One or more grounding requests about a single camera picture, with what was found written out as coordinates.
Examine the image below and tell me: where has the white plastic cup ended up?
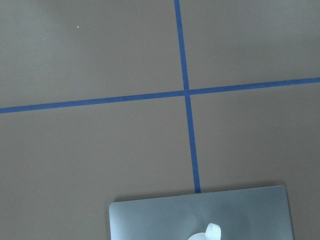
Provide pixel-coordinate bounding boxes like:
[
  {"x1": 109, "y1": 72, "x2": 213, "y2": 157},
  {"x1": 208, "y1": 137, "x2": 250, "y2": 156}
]
[{"x1": 187, "y1": 223, "x2": 222, "y2": 240}]

